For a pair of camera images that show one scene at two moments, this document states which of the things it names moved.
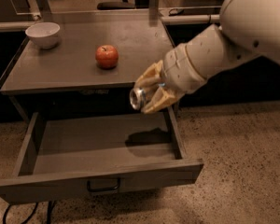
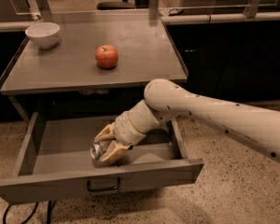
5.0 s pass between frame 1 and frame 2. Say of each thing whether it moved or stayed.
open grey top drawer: stayed
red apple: stayed
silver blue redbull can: moved
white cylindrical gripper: moved
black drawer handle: stayed
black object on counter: stayed
